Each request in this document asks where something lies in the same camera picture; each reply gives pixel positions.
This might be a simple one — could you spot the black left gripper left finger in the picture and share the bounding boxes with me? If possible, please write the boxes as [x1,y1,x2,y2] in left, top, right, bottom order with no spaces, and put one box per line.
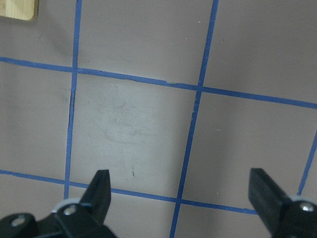
[0,170,116,238]

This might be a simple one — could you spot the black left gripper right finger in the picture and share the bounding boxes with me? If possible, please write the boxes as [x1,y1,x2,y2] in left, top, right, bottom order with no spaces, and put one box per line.
[248,168,317,238]

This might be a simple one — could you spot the wooden cup stand base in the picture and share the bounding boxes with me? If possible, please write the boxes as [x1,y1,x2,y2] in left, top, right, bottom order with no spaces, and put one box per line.
[0,0,39,21]

